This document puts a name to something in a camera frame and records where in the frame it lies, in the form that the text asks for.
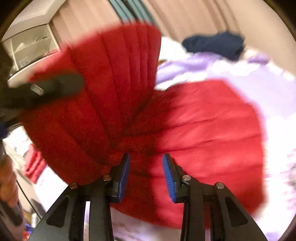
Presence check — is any red quilted down jacket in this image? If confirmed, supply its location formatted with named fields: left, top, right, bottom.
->
left=21, top=24, right=263, bottom=228

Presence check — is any left hand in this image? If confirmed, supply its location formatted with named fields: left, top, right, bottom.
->
left=1, top=155, right=19, bottom=207

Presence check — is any beige curtain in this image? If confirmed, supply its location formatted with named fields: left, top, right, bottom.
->
left=52, top=0, right=255, bottom=47

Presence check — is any purple floral bed sheet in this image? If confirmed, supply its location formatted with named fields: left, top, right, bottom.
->
left=34, top=37, right=296, bottom=241

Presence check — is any navy blue garment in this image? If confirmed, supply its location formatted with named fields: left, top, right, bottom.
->
left=182, top=31, right=245, bottom=61

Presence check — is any white wall shelf unit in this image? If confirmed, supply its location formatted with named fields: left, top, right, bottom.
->
left=1, top=22, right=61, bottom=79

